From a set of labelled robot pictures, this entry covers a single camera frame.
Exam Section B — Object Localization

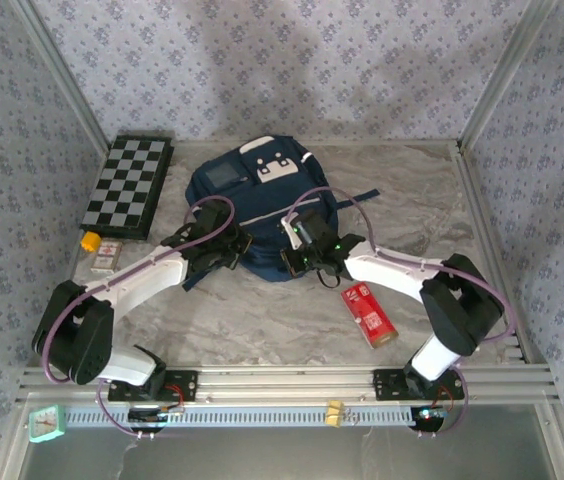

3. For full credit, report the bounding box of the navy blue backpack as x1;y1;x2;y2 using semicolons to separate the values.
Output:
181;134;381;292

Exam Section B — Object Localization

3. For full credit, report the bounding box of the red rectangular box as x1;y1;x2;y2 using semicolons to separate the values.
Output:
340;282;399;350

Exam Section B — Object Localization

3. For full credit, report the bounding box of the red white card box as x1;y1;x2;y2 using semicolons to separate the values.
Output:
90;239;123;274

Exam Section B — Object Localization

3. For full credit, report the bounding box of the black grey chessboard box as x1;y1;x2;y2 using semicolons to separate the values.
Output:
80;134;176;241

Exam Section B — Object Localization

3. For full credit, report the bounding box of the yellow binder clip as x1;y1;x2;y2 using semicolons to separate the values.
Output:
326;398;346;429

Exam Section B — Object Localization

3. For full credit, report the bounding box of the left small circuit board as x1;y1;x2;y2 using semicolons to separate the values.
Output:
128;405;187;432

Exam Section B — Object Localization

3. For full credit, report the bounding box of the small circuit board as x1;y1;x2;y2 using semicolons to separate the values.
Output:
128;405;187;432
413;405;449;432

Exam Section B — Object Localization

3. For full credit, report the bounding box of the right small circuit board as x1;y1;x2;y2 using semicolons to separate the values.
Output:
413;405;449;432

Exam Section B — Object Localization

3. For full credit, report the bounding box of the mint green alarm clock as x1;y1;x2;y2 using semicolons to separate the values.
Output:
28;404;67;444

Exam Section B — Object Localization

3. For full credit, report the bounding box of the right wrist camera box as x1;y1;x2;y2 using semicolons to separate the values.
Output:
281;212;304;251

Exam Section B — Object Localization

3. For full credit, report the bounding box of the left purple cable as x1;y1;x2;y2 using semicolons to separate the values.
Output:
43;194;237;440

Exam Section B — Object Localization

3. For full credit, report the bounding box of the purple cable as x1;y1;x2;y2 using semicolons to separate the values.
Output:
43;194;237;440
286;185;517;440

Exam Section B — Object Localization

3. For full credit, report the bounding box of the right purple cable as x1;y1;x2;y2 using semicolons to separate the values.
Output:
286;185;517;440

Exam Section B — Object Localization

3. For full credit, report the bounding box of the aluminium front rail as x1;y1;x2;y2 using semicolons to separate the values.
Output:
16;364;561;406

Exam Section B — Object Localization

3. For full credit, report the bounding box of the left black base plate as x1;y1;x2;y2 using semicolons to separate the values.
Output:
107;369;199;402

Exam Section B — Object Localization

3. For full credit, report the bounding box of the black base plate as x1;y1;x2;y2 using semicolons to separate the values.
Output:
372;368;465;401
107;369;199;402

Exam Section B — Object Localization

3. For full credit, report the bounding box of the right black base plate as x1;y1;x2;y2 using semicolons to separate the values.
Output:
372;368;465;401

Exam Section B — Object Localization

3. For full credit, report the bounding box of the grey slotted cable duct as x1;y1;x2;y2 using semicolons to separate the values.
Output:
64;405;421;429

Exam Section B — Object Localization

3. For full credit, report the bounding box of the right aluminium side rail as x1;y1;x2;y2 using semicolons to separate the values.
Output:
454;144;548;366

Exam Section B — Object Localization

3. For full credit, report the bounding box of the left aluminium frame post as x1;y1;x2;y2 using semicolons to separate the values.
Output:
11;0;113;154

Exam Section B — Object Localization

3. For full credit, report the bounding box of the aluminium frame post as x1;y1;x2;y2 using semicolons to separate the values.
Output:
11;0;113;154
456;0;561;154

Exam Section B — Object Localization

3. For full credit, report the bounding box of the right aluminium frame post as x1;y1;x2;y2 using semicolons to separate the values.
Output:
456;0;561;154

